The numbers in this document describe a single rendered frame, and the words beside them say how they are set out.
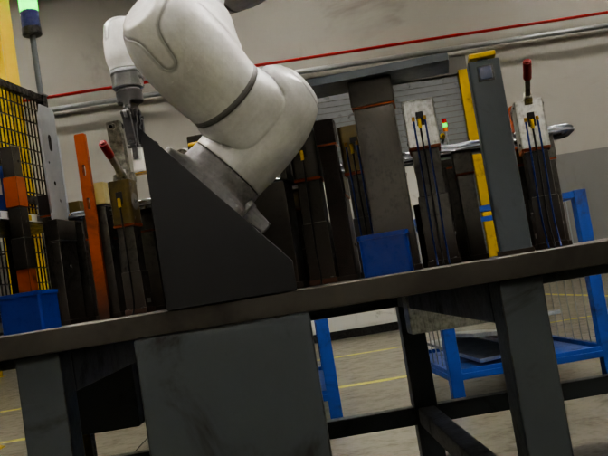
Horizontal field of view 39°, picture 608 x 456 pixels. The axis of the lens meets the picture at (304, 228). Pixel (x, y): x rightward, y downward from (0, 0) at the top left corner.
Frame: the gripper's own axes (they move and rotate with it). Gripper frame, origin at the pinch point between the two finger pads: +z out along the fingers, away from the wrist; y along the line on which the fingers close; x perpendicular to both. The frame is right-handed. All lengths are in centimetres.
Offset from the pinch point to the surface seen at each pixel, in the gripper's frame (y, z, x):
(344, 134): -21, 7, -61
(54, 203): -1.0, 7.9, 26.5
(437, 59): -40, -2, -86
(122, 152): -16.1, 0.2, -1.3
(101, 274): -16.2, 31.2, 9.3
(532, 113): -21, 11, -106
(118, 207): -20.0, 14.9, 0.7
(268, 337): -90, 50, -49
